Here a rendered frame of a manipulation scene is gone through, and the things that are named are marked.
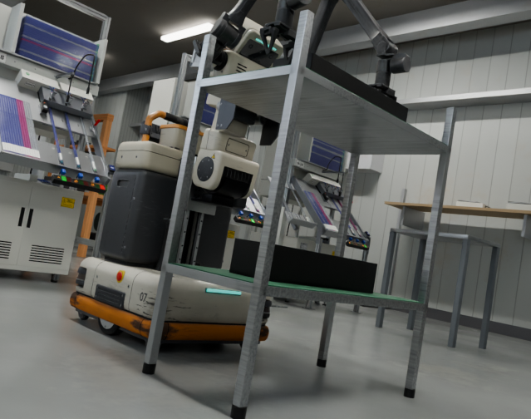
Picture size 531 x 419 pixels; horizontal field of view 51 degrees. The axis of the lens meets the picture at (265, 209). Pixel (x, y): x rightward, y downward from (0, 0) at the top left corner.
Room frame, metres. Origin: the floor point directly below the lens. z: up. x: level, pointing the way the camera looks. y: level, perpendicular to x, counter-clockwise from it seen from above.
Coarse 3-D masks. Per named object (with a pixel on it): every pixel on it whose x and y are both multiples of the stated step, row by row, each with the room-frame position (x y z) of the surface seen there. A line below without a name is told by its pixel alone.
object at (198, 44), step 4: (196, 40) 2.15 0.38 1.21; (196, 44) 2.13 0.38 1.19; (200, 44) 2.14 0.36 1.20; (216, 44) 2.11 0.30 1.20; (220, 44) 2.12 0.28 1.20; (196, 48) 2.12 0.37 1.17; (200, 48) 2.13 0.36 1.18; (216, 48) 2.12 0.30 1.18; (220, 48) 2.13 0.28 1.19; (196, 52) 2.12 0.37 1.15; (200, 52) 2.11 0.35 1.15; (216, 52) 2.13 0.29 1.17; (220, 52) 2.16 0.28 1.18; (200, 56) 2.12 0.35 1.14; (216, 56) 2.15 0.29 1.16; (216, 60) 2.17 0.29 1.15; (216, 64) 2.18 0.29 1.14
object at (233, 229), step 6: (234, 228) 4.69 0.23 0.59; (228, 234) 4.65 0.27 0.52; (234, 234) 4.70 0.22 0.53; (228, 240) 4.65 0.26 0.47; (234, 240) 4.71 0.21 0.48; (228, 246) 4.66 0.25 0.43; (228, 252) 4.67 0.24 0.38; (228, 258) 4.68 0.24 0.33; (222, 264) 4.64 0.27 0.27; (228, 264) 4.69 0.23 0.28
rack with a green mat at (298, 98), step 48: (240, 96) 1.79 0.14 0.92; (288, 96) 1.47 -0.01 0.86; (336, 96) 1.61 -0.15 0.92; (192, 144) 1.76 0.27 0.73; (288, 144) 1.46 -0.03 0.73; (336, 144) 2.25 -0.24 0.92; (384, 144) 2.11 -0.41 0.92; (432, 144) 1.98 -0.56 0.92; (432, 240) 2.07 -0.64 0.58; (240, 288) 1.51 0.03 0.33; (288, 288) 1.53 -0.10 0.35; (240, 384) 1.46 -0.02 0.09
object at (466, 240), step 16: (448, 240) 4.38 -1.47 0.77; (464, 240) 3.95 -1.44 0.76; (480, 240) 4.03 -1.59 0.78; (464, 256) 3.94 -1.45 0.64; (496, 256) 4.18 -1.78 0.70; (384, 272) 4.47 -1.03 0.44; (416, 272) 4.72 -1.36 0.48; (464, 272) 3.93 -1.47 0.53; (496, 272) 4.20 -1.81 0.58; (384, 288) 4.45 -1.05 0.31; (416, 288) 4.70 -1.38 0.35; (480, 336) 4.21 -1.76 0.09
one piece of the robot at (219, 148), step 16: (224, 64) 2.20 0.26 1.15; (240, 64) 2.24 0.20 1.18; (256, 64) 2.29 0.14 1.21; (208, 96) 2.35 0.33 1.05; (208, 128) 2.29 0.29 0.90; (240, 128) 2.33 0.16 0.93; (208, 144) 2.26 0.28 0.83; (224, 144) 2.25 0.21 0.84; (240, 144) 2.30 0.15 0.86; (208, 160) 2.24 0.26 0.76; (224, 160) 2.21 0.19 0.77; (240, 160) 2.26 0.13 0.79; (192, 176) 2.31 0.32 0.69; (208, 176) 2.23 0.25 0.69; (256, 176) 2.34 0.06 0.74
